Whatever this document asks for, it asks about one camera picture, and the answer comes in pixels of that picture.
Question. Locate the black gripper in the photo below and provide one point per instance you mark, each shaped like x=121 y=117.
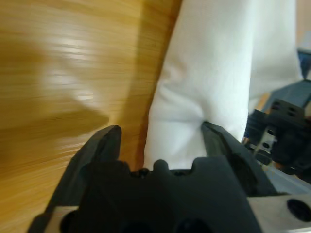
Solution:
x=289 y=140

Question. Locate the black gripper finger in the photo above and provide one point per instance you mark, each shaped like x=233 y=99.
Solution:
x=80 y=165

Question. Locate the white t-shirt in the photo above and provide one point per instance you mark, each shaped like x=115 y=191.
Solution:
x=213 y=72

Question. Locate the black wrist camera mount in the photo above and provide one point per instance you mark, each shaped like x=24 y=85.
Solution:
x=296 y=93

